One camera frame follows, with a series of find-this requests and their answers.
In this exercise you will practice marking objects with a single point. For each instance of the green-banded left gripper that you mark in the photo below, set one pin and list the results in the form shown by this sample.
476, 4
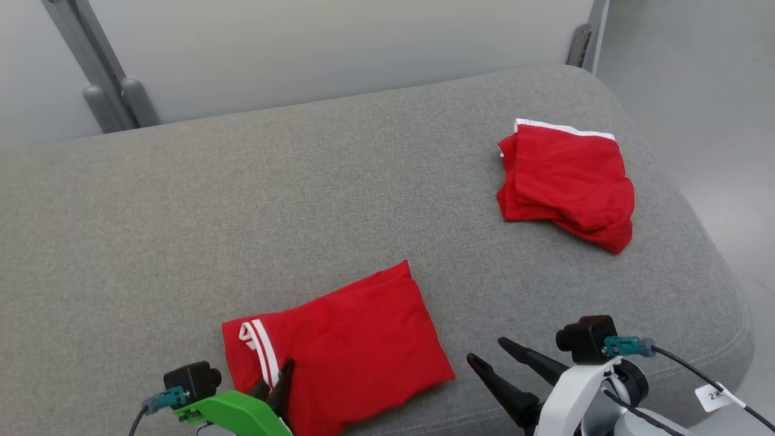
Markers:
242, 415

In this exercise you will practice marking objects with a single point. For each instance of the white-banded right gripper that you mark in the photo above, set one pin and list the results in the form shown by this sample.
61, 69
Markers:
572, 399

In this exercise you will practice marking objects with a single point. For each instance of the red white-sleeved basketball jersey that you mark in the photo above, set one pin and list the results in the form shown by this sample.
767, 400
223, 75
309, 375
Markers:
363, 351

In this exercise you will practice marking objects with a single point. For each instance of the red white basketball shorts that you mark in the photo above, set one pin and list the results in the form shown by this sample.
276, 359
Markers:
569, 181

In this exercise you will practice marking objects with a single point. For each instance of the grey fabric sofa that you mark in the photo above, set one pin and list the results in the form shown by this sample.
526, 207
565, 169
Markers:
303, 200

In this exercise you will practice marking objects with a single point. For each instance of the light grey partition edge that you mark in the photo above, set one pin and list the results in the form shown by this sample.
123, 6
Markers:
598, 30

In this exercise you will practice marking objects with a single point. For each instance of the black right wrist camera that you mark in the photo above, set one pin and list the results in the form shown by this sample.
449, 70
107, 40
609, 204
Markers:
584, 339

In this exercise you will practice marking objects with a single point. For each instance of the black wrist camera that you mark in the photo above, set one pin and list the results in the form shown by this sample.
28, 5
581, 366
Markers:
584, 339
191, 381

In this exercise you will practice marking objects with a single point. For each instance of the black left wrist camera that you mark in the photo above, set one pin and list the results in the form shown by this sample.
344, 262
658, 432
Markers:
191, 381

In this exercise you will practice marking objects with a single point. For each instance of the teal left camera connector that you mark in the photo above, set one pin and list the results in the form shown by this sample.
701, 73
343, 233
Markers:
166, 399

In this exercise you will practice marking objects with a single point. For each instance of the teal camera connector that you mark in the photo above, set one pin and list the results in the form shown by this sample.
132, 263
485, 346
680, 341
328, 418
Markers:
626, 346
166, 399

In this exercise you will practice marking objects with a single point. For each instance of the teal right camera connector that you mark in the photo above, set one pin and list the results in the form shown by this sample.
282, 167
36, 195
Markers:
626, 346

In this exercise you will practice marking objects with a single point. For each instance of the metal hinge bracket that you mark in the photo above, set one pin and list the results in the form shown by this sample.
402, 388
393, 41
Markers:
579, 47

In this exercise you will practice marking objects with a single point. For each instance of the grey metal partition post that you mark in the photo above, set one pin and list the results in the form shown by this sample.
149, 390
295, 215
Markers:
82, 36

